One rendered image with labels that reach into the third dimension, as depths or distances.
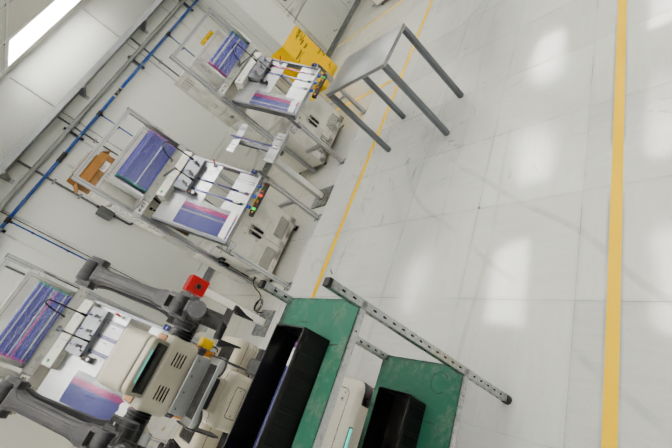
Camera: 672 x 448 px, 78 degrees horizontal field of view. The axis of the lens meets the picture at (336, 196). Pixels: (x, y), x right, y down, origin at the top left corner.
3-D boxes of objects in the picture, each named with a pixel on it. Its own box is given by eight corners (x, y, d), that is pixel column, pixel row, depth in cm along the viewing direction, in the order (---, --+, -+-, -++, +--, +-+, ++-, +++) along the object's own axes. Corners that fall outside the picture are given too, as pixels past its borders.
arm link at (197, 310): (181, 291, 144) (168, 315, 140) (178, 284, 134) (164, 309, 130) (213, 304, 145) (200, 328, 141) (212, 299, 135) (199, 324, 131)
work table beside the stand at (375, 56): (448, 135, 324) (382, 63, 288) (387, 152, 379) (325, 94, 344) (464, 94, 342) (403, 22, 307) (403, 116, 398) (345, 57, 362)
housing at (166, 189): (197, 161, 386) (192, 152, 374) (169, 204, 363) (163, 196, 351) (190, 159, 387) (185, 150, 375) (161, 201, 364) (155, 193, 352)
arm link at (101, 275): (98, 259, 155) (80, 286, 150) (89, 253, 150) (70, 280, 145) (196, 295, 145) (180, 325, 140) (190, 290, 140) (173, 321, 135)
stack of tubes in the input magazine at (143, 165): (177, 146, 372) (150, 128, 360) (145, 192, 348) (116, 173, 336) (173, 150, 381) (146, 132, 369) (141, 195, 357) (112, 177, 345)
